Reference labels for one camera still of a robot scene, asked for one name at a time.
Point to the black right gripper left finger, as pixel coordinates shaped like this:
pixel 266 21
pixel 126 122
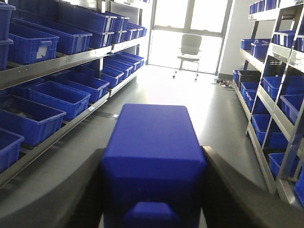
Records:
pixel 62 190

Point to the grey office chair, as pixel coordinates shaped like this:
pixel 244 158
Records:
pixel 189 52

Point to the blue bin lower left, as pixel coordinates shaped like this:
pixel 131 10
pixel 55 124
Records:
pixel 35 122

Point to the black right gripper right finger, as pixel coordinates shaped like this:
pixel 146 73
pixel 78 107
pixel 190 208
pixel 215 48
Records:
pixel 230 200

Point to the blue plastic block part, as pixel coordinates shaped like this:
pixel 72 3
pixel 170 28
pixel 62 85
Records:
pixel 153 169

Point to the blue bin with label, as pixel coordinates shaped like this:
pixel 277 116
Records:
pixel 30 45

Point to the right metal shelf rack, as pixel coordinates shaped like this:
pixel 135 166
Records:
pixel 272 94

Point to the metal shelf rack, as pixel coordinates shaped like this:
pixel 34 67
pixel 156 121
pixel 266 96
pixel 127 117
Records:
pixel 272 94
pixel 18 74

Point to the left metal shelf rack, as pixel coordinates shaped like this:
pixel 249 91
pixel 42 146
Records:
pixel 18 74

